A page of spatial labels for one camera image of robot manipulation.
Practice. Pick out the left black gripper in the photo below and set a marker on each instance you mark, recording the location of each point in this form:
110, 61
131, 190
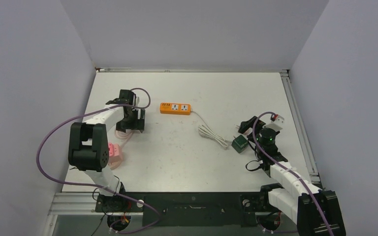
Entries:
137, 125

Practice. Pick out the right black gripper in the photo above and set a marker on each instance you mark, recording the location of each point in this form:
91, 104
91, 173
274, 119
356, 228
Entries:
246, 125

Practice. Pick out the green cube socket adapter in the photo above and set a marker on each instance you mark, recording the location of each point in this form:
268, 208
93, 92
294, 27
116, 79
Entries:
240, 143

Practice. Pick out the pink round socket base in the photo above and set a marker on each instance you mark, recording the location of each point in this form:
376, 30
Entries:
116, 156

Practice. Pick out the orange power strip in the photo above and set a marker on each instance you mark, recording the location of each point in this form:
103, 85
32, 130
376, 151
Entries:
175, 108

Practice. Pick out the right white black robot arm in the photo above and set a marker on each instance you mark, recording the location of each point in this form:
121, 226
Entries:
314, 211

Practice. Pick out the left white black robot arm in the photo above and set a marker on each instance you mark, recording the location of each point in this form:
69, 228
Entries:
88, 149

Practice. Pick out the aluminium frame rail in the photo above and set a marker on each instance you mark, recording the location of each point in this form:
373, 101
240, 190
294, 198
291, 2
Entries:
299, 125

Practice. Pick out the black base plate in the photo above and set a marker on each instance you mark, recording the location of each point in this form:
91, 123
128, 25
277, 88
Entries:
188, 209

